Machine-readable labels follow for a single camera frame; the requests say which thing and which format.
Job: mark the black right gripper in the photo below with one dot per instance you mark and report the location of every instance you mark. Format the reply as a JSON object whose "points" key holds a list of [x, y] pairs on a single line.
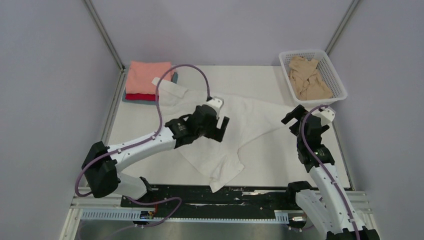
{"points": [[295, 113]]}

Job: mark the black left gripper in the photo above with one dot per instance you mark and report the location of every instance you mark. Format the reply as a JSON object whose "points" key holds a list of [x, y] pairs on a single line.
{"points": [[218, 134]]}

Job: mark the white t shirt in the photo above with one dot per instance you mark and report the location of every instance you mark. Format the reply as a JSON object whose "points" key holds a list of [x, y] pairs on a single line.
{"points": [[249, 119]]}

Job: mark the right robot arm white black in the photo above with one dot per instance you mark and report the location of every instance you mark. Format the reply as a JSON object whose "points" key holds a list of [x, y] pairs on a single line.
{"points": [[332, 214]]}

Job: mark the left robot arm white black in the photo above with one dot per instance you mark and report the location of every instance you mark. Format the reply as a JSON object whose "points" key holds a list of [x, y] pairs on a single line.
{"points": [[103, 165]]}

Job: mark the beige t shirt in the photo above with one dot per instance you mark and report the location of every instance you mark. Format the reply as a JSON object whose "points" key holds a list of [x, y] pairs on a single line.
{"points": [[306, 80]]}

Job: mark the white plastic basket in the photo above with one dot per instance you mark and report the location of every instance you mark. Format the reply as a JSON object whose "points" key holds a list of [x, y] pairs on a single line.
{"points": [[325, 67]]}

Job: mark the folded red t shirt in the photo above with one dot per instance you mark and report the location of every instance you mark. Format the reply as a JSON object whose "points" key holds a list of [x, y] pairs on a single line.
{"points": [[140, 97]]}

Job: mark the folded pink t shirt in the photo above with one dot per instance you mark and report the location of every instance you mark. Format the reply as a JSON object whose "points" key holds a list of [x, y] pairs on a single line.
{"points": [[141, 74]]}

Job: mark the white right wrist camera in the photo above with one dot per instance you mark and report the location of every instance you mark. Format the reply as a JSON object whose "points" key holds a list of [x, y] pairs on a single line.
{"points": [[326, 115]]}

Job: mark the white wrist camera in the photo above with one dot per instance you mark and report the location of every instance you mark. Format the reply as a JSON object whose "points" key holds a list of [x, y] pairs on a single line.
{"points": [[216, 103], [326, 115]]}

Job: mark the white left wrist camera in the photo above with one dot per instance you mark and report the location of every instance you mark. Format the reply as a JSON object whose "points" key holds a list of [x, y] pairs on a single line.
{"points": [[216, 103]]}

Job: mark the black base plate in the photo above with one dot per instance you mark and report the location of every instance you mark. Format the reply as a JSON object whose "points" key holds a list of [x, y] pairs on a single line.
{"points": [[230, 202]]}

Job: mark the right corner frame post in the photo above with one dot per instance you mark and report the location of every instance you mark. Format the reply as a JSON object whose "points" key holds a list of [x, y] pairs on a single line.
{"points": [[342, 25]]}

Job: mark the corner frame post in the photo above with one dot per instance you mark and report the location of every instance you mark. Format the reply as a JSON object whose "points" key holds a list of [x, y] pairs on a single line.
{"points": [[342, 25], [92, 11]]}

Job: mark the left corner frame post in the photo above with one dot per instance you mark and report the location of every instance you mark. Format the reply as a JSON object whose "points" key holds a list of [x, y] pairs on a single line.
{"points": [[92, 11]]}

